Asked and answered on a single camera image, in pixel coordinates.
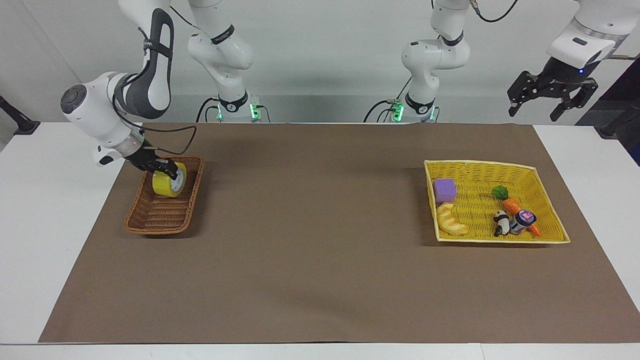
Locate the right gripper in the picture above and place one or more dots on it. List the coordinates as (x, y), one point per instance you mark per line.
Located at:
(141, 157)

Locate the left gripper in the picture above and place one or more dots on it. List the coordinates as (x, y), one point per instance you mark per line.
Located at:
(564, 75)

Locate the yellow tape roll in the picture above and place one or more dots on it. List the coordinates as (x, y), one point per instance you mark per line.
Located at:
(164, 186)

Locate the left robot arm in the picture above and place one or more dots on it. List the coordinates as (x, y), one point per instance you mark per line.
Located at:
(435, 52)

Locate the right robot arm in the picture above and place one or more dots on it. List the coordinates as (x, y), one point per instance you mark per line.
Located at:
(150, 75)

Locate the brown wicker basket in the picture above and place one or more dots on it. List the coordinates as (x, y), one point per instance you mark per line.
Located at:
(160, 215)

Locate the yellow plastic basket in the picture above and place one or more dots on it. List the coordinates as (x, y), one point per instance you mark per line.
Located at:
(475, 210)

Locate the black stand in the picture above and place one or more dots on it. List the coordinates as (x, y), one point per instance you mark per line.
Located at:
(617, 125)
(20, 122)

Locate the toy carrot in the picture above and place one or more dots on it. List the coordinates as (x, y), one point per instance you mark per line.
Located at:
(512, 205)

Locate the small jar with purple lid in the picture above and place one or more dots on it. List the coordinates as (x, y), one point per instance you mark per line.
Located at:
(524, 219)

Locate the toy panda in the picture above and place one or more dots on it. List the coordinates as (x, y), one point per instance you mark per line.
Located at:
(501, 222)

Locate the purple cube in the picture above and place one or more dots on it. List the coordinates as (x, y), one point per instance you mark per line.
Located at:
(444, 190)

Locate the toy croissant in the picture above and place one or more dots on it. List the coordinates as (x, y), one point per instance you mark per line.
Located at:
(450, 221)

